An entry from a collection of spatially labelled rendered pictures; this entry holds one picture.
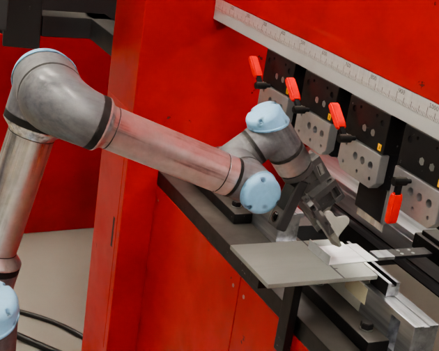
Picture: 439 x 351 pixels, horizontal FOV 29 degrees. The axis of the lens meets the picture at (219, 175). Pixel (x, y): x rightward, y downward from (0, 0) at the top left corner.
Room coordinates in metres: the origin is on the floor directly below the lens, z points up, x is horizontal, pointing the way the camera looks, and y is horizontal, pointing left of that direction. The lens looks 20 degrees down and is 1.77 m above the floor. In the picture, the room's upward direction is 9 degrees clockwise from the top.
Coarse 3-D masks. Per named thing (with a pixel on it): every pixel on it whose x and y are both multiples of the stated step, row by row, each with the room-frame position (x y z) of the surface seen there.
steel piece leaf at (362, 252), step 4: (348, 244) 1.79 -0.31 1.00; (352, 244) 1.79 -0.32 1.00; (356, 244) 1.80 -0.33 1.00; (352, 248) 1.77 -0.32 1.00; (356, 248) 1.78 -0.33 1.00; (360, 248) 1.78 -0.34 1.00; (356, 252) 1.75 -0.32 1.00; (360, 252) 1.76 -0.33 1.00; (364, 252) 1.76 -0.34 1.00; (364, 256) 1.74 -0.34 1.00; (368, 256) 1.74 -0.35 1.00; (372, 256) 1.74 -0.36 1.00; (368, 260) 1.72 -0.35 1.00; (372, 260) 1.72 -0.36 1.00; (376, 260) 1.73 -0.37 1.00
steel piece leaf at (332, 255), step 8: (312, 248) 1.73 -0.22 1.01; (320, 248) 1.70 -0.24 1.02; (328, 248) 1.75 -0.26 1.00; (336, 248) 1.76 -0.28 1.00; (344, 248) 1.77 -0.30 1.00; (320, 256) 1.70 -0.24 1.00; (328, 256) 1.67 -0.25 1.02; (336, 256) 1.71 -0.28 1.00; (344, 256) 1.72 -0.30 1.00; (352, 256) 1.73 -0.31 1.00; (360, 256) 1.73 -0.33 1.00; (328, 264) 1.67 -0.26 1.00; (336, 264) 1.68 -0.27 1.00
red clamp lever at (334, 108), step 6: (330, 102) 1.81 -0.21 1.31; (336, 102) 1.81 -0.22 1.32; (330, 108) 1.80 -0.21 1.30; (336, 108) 1.80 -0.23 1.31; (336, 114) 1.79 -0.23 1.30; (342, 114) 1.79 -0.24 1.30; (336, 120) 1.78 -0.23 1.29; (342, 120) 1.78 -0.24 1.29; (336, 126) 1.77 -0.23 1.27; (342, 126) 1.77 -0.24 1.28; (342, 132) 1.76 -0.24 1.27; (342, 138) 1.75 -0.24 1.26; (348, 138) 1.75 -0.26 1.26; (354, 138) 1.76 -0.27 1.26
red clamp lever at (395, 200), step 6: (396, 180) 1.56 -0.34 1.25; (402, 180) 1.57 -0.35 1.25; (408, 180) 1.58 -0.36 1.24; (396, 186) 1.57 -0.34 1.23; (402, 186) 1.57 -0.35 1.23; (396, 192) 1.57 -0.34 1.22; (390, 198) 1.57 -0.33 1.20; (396, 198) 1.56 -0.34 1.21; (390, 204) 1.57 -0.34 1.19; (396, 204) 1.56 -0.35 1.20; (390, 210) 1.56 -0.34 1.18; (396, 210) 1.57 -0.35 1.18; (390, 216) 1.56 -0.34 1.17; (396, 216) 1.57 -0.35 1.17; (390, 222) 1.57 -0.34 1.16
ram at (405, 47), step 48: (240, 0) 2.34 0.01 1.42; (288, 0) 2.11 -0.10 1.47; (336, 0) 1.93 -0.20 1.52; (384, 0) 1.77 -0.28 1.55; (432, 0) 1.64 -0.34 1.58; (288, 48) 2.08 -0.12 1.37; (336, 48) 1.90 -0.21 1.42; (384, 48) 1.74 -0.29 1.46; (432, 48) 1.61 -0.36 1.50; (384, 96) 1.71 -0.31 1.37; (432, 96) 1.59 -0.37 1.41
